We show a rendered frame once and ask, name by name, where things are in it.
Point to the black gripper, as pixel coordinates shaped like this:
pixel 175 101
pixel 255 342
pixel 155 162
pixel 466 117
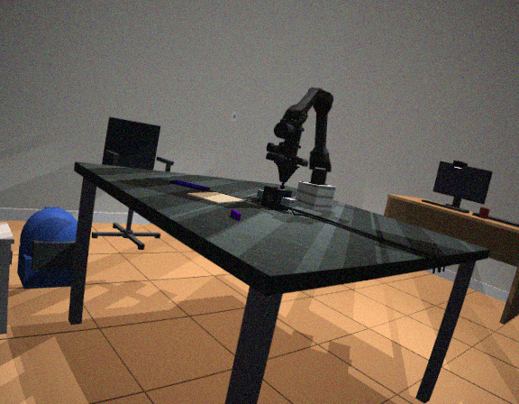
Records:
pixel 287 160

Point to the small purple block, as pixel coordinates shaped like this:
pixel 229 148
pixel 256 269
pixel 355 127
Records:
pixel 236 215

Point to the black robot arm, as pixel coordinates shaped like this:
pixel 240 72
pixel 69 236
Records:
pixel 290 128

